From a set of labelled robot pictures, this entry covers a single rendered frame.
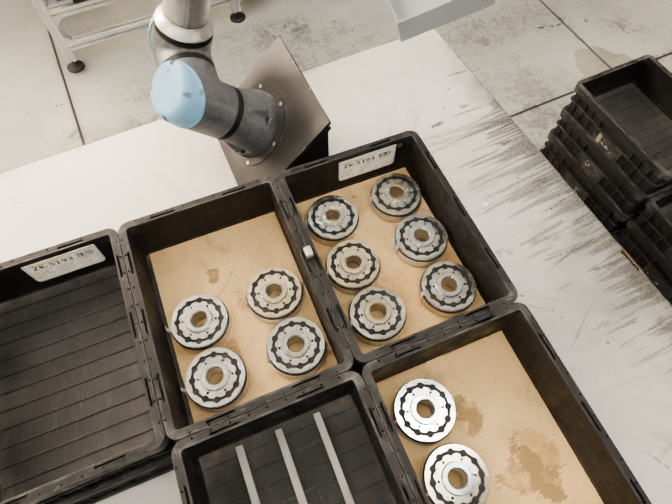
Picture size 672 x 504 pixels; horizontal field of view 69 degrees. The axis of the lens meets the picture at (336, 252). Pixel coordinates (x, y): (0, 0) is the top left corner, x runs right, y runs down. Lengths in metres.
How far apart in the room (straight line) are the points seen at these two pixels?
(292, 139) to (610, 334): 0.78
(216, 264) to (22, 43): 2.26
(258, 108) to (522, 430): 0.80
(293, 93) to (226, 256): 0.38
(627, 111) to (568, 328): 0.95
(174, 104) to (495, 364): 0.76
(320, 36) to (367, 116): 1.39
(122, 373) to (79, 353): 0.09
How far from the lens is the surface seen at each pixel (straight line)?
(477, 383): 0.91
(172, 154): 1.34
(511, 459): 0.91
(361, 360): 0.79
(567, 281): 1.20
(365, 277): 0.92
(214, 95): 1.03
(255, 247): 0.99
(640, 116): 1.92
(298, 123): 1.07
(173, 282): 0.99
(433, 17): 1.12
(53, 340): 1.04
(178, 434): 0.80
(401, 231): 0.97
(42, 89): 2.79
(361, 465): 0.86
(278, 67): 1.17
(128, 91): 2.61
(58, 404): 0.99
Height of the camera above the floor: 1.69
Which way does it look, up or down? 62 degrees down
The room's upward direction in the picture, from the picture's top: straight up
